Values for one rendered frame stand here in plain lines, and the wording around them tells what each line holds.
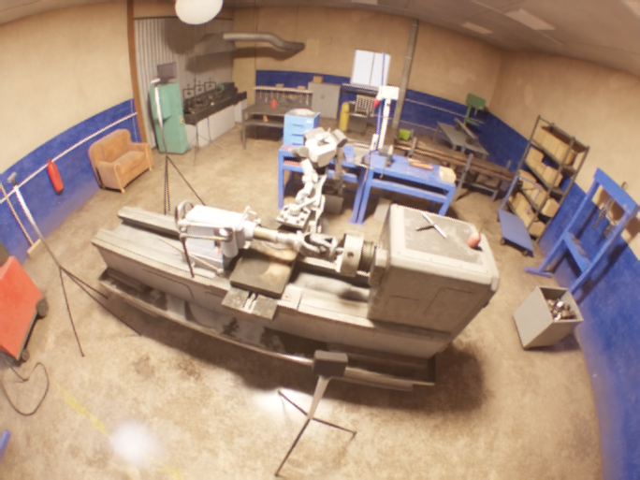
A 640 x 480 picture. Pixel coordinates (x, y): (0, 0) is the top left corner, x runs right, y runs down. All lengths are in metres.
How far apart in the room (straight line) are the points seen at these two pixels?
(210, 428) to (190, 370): 0.52
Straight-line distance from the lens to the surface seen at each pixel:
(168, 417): 2.33
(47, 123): 4.93
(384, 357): 1.87
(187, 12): 4.68
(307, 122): 3.21
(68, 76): 5.15
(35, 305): 3.63
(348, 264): 1.37
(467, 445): 2.53
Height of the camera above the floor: 2.11
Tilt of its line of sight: 42 degrees down
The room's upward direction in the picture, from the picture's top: 7 degrees clockwise
